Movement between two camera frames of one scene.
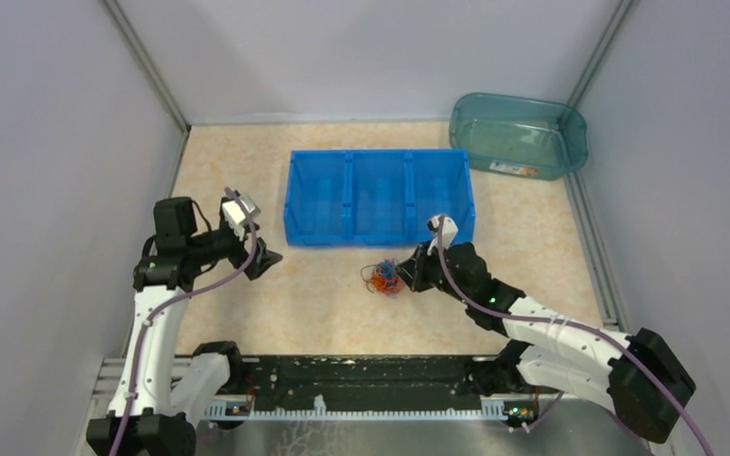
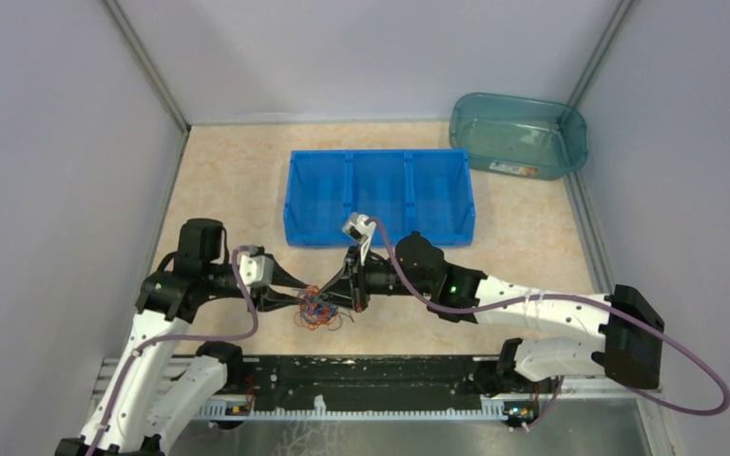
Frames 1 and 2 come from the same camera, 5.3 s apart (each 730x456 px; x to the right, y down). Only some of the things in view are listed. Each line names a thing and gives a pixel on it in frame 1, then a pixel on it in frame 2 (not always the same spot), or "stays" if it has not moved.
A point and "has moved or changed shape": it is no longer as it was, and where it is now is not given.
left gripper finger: [265, 256] -> [281, 278]
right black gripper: [413, 270] -> [338, 289]
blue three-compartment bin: [375, 197] stays
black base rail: [362, 378] stays
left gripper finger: [256, 268] -> [269, 299]
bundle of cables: [383, 276] has moved or changed shape
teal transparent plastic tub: [517, 136] stays
